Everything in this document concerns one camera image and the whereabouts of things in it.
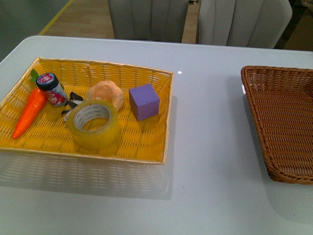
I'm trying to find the clear yellow tape roll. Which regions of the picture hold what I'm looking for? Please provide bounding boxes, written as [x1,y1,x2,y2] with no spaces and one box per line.
[67,100,121,150]

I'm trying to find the brown wicker basket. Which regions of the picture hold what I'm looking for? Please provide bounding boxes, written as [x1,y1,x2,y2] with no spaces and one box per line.
[241,66,313,185]

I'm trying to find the yellow woven basket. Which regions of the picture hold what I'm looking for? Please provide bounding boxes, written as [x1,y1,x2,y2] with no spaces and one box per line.
[0,58,173,164]

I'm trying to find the purple foam cube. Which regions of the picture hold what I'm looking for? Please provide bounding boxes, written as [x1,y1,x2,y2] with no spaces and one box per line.
[129,84,160,121]

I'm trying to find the toy croissant bread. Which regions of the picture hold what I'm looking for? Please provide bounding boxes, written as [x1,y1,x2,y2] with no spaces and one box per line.
[86,80,124,111]

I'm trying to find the toy panda figure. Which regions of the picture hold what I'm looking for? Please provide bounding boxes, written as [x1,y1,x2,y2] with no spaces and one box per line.
[61,92,85,122]

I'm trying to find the left grey chair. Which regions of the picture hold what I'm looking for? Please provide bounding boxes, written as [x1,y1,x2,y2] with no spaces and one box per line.
[108,0,189,43]

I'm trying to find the grey chair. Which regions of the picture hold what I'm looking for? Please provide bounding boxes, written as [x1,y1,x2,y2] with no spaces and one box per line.
[196,0,292,48]
[108,0,189,43]

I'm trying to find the small red label bottle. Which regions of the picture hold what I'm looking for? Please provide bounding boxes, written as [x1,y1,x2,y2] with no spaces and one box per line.
[36,72,67,107]

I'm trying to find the orange toy carrot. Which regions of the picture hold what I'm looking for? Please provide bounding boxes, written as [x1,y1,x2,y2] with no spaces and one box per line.
[12,69,48,140]

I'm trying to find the right grey chair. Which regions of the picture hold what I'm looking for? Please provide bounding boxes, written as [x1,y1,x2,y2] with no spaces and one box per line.
[196,0,292,48]

